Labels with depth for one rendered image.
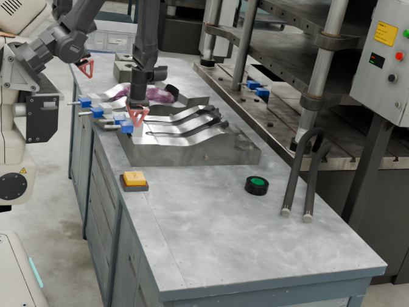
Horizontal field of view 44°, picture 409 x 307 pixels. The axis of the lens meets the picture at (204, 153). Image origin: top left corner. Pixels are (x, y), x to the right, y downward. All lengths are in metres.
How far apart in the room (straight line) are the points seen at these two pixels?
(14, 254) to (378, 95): 1.55
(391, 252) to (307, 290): 1.35
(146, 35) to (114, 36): 3.64
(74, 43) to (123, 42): 3.83
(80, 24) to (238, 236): 0.75
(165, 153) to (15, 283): 0.76
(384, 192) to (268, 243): 1.12
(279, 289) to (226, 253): 0.18
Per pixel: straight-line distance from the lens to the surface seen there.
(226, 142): 1.87
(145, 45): 1.66
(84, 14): 1.49
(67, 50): 1.49
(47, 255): 2.67
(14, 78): 1.50
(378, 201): 2.56
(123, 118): 1.91
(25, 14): 1.60
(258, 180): 1.79
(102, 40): 5.28
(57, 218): 2.94
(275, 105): 2.56
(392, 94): 1.95
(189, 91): 2.29
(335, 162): 2.27
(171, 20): 6.34
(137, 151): 1.77
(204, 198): 1.68
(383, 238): 2.73
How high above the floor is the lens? 1.64
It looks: 25 degrees down
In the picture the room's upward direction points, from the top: 11 degrees clockwise
